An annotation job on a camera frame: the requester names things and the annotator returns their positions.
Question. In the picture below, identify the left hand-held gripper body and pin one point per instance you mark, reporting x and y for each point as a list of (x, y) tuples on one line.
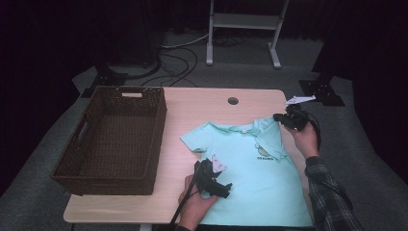
[(205, 174)]

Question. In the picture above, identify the black stand base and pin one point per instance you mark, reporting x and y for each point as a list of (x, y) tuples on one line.
[(106, 78), (324, 94)]

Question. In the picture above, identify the mint green t-shirt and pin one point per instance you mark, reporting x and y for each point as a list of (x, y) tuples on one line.
[(256, 192)]

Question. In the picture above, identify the person's right hand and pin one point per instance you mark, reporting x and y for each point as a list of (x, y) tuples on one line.
[(306, 141)]

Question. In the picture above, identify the person's left hand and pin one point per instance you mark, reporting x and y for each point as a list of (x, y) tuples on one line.
[(194, 208)]

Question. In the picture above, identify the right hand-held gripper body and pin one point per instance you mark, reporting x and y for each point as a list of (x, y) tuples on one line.
[(298, 117)]

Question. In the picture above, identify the brown woven basket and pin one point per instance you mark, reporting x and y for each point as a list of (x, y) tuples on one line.
[(122, 128)]

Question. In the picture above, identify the white metal stand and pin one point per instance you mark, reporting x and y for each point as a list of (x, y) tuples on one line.
[(243, 20)]

